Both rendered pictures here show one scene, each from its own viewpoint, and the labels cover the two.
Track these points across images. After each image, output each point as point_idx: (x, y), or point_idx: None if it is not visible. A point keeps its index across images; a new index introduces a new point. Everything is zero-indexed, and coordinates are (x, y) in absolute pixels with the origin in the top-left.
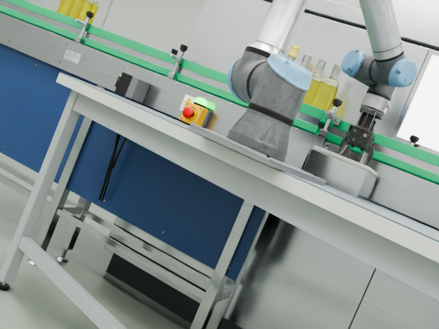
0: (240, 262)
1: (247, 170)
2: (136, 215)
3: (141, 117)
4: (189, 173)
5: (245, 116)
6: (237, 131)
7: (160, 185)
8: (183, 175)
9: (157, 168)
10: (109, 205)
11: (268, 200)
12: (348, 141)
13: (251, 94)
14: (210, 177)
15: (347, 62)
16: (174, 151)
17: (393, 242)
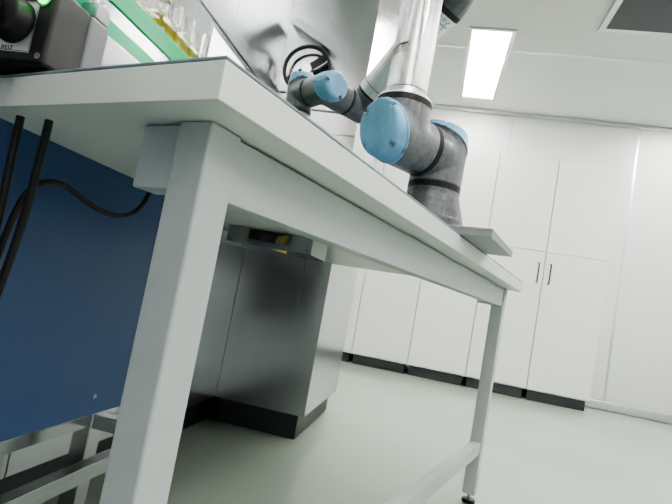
0: None
1: (476, 261)
2: (35, 404)
3: (420, 219)
4: (127, 255)
5: (454, 201)
6: (459, 220)
7: (80, 303)
8: (119, 264)
9: (71, 266)
10: None
11: (459, 280)
12: None
13: (435, 168)
14: (436, 276)
15: (337, 87)
16: (414, 256)
17: (486, 279)
